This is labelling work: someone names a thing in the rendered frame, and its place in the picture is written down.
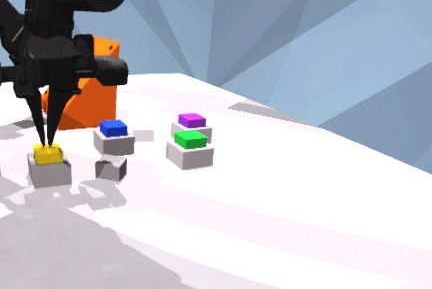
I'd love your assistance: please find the purple button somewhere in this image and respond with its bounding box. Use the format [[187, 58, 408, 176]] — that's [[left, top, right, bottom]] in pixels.
[[170, 113, 213, 144]]

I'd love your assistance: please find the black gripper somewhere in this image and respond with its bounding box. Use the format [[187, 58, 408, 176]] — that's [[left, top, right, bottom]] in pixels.
[[0, 10, 129, 147]]

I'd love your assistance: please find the blue button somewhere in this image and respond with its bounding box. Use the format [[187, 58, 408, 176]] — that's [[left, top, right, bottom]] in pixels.
[[93, 120, 135, 156]]

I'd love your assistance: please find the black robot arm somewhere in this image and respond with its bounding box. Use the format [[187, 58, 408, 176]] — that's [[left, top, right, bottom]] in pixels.
[[0, 0, 124, 89]]

